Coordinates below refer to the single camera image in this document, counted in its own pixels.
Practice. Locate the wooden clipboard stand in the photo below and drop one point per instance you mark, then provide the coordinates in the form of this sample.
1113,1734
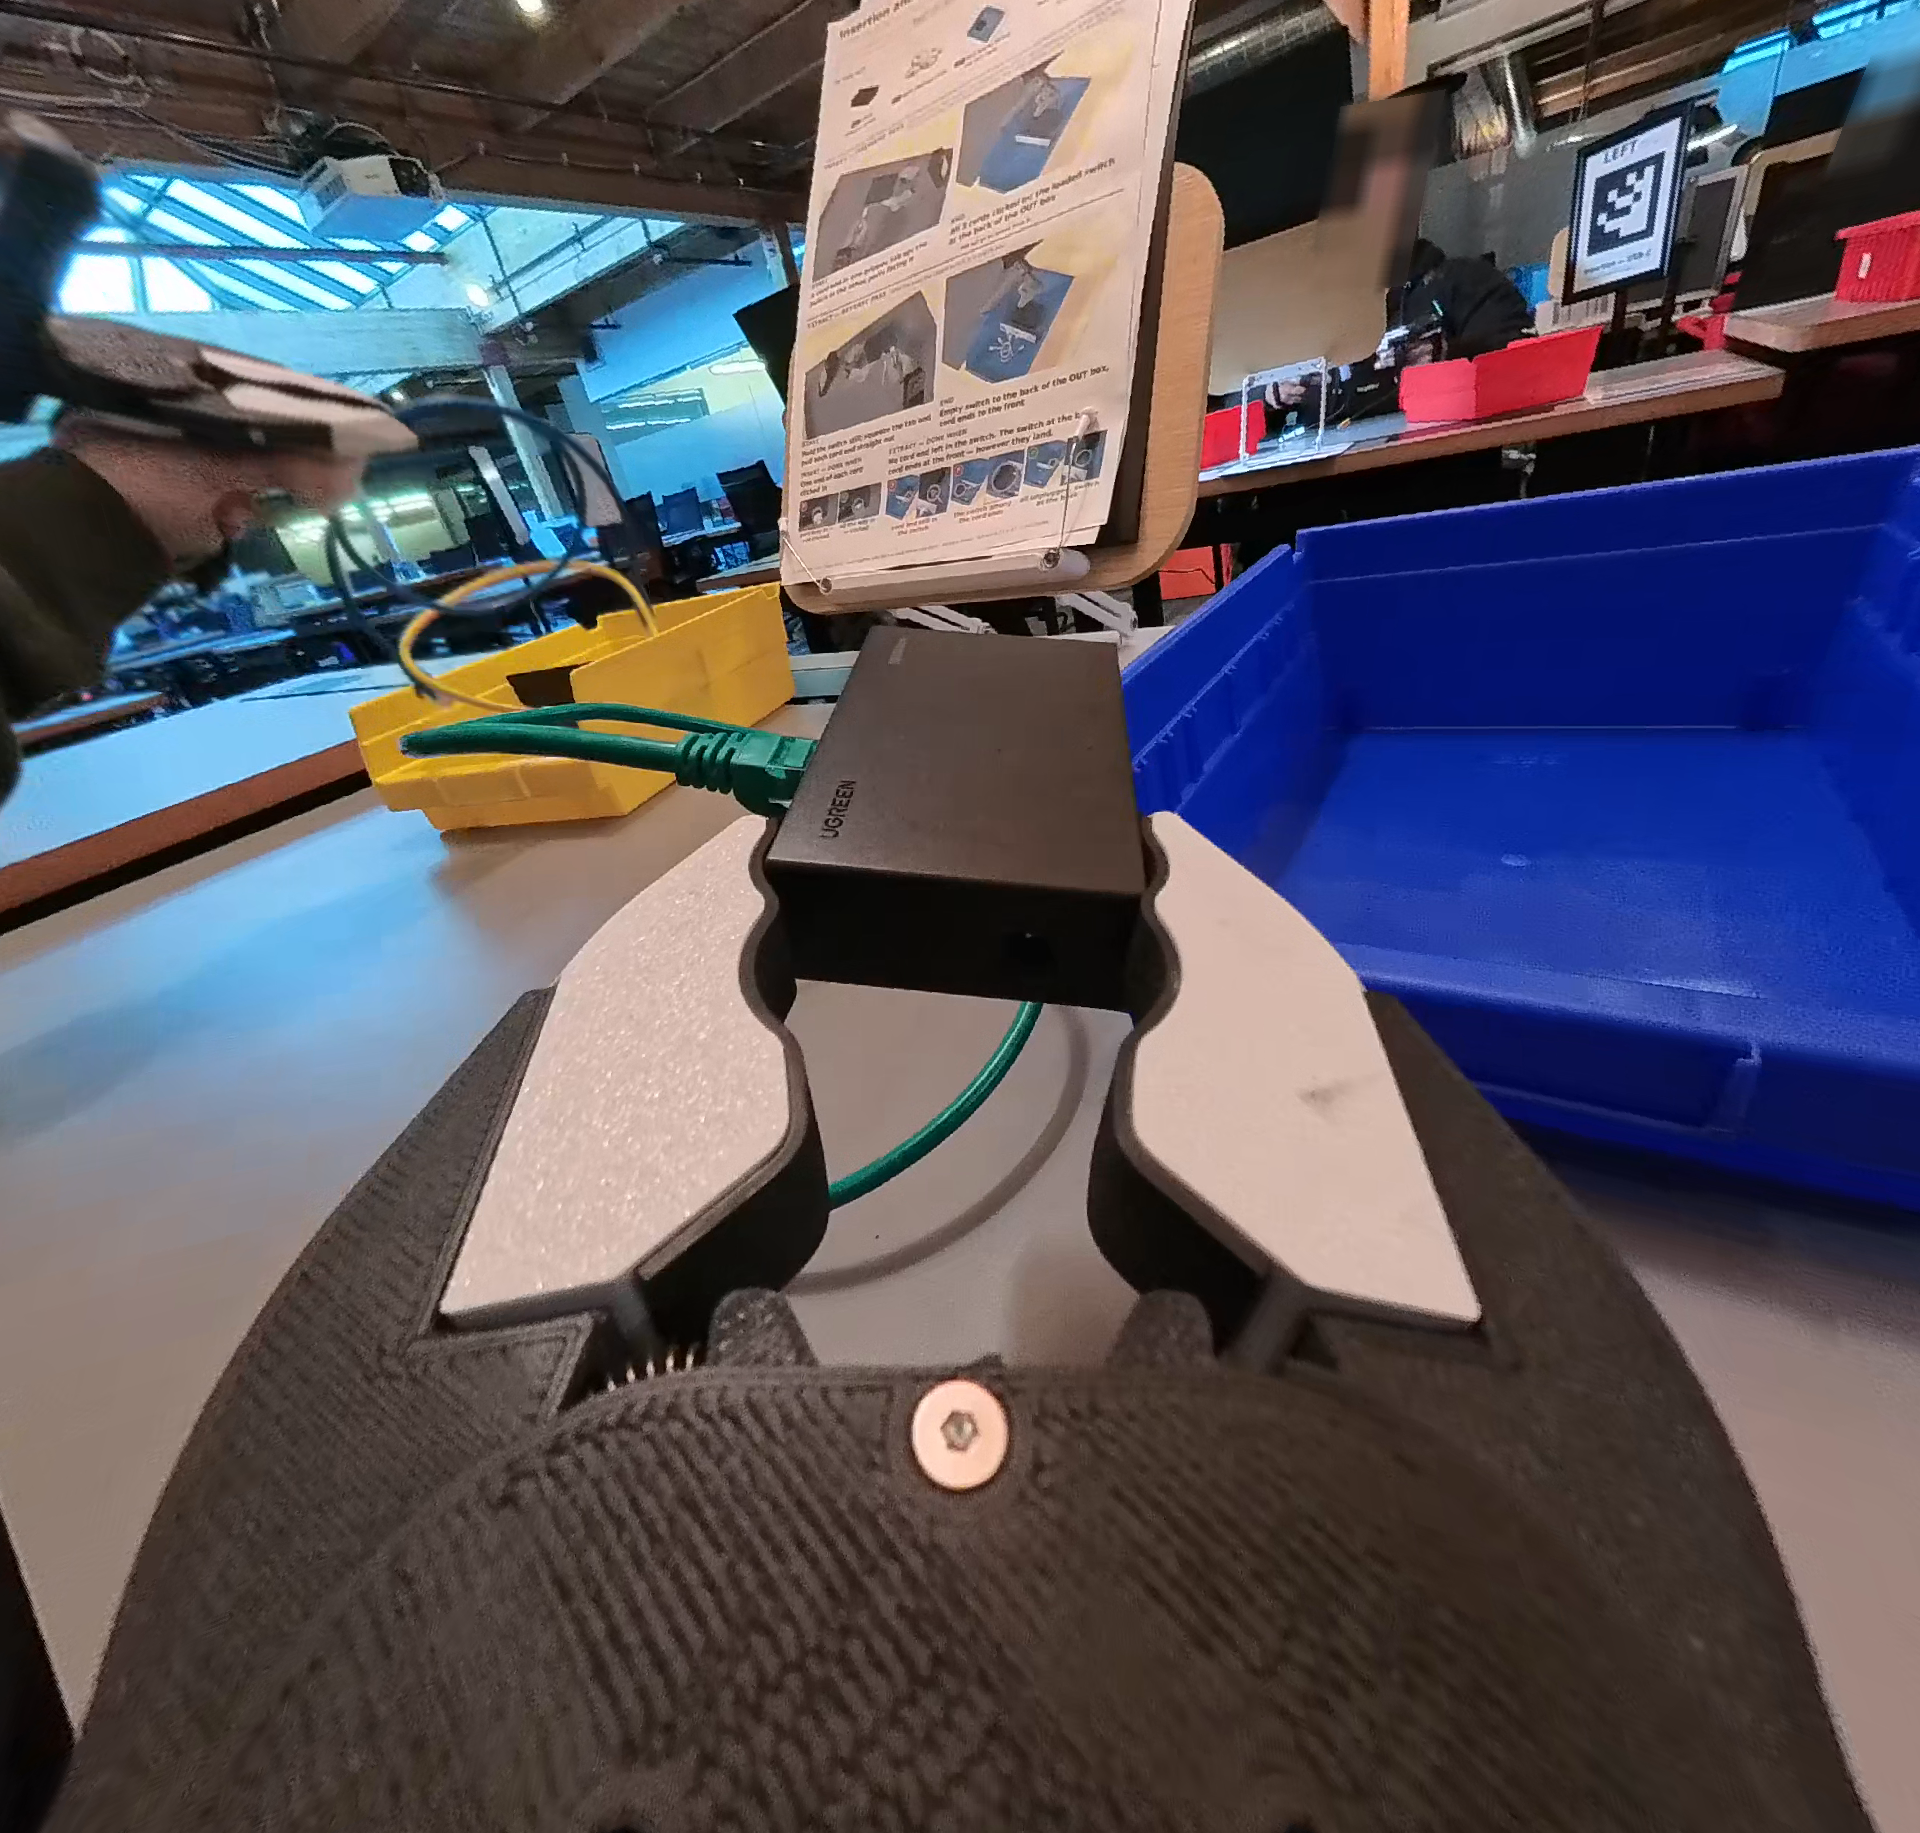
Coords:
1177,363

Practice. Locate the yellow plastic bin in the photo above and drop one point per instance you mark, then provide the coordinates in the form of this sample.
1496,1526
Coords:
706,660

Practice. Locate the black white tag sign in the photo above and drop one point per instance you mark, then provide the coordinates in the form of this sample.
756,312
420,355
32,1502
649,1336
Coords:
1628,216

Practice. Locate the blue plastic bin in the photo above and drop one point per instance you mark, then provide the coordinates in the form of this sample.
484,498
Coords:
1500,846

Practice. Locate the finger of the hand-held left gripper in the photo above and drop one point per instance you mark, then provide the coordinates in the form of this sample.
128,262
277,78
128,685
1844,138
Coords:
340,421
277,367

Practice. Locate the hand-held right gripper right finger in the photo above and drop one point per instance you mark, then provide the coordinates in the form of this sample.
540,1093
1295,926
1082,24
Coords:
1293,1101

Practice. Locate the printed instruction sheet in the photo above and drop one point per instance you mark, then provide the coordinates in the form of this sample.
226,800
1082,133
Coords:
963,216

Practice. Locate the person's left hand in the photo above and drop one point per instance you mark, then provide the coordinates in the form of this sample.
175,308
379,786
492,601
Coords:
211,514

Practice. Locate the white ceiling unit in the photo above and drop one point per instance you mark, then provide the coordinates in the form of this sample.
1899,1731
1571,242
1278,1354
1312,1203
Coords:
367,188

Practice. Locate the red plastic bin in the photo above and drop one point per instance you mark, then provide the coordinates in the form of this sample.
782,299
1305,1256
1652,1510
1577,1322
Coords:
1228,437
1500,367
1885,255

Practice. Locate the clear acrylic box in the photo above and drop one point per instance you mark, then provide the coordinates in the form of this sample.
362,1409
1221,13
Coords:
1289,403

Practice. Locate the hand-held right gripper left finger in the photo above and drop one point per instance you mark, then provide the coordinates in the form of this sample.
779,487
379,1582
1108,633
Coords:
632,1083

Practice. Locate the black network switch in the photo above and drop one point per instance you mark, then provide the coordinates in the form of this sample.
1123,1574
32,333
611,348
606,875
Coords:
963,784

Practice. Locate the long wooden table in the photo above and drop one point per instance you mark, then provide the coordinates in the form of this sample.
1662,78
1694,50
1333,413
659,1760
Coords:
1500,441

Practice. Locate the person's left forearm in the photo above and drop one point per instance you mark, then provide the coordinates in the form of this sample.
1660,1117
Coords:
61,572

